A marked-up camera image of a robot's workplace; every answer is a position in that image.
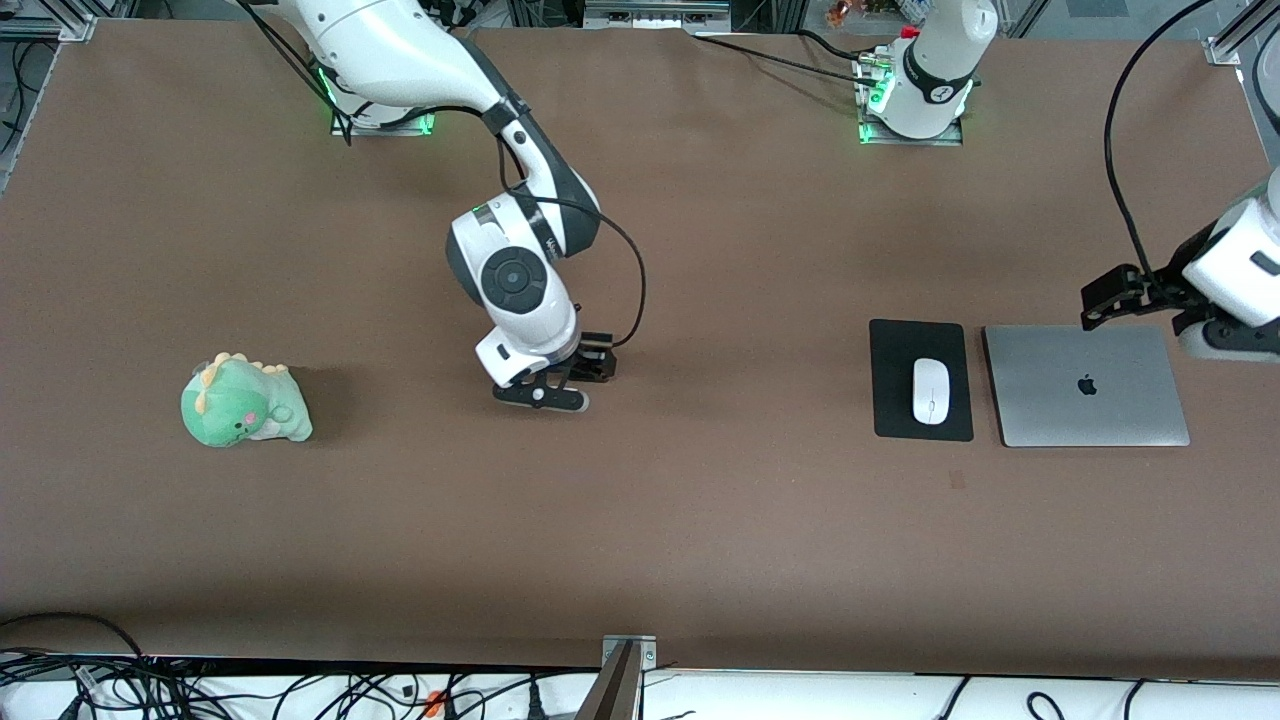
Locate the small black rectangular box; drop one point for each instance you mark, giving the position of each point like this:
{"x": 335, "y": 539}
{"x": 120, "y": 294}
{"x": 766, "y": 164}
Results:
{"x": 603, "y": 368}

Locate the white computer mouse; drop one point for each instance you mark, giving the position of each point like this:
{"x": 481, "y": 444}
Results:
{"x": 931, "y": 390}

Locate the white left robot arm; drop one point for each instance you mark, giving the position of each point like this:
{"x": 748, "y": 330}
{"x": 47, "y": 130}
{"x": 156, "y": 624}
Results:
{"x": 935, "y": 60}

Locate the black mouse pad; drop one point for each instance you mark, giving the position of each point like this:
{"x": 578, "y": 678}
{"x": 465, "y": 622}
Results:
{"x": 890, "y": 400}

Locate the grey Apple laptop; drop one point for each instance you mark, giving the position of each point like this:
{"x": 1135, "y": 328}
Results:
{"x": 1085, "y": 410}

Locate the green dinosaur plush toy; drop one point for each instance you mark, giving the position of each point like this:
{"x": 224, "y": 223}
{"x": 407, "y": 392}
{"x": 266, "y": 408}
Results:
{"x": 240, "y": 405}

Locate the black power plug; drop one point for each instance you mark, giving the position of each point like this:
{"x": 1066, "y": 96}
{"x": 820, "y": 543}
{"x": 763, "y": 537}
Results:
{"x": 535, "y": 702}

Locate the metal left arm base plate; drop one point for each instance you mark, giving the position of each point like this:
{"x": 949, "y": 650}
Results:
{"x": 950, "y": 141}

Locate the aluminium frame corner bracket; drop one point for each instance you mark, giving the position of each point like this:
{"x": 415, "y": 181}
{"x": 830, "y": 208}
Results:
{"x": 1225, "y": 50}
{"x": 70, "y": 25}

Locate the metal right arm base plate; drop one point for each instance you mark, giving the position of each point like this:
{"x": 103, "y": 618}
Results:
{"x": 400, "y": 131}

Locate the aluminium camera post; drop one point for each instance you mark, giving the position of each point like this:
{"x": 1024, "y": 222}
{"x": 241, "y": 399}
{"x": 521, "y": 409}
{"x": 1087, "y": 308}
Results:
{"x": 620, "y": 685}

